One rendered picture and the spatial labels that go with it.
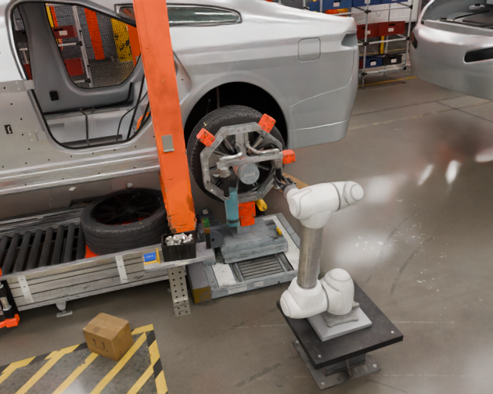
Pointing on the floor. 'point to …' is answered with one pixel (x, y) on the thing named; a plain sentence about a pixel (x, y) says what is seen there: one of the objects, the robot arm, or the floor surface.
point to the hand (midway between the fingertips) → (278, 177)
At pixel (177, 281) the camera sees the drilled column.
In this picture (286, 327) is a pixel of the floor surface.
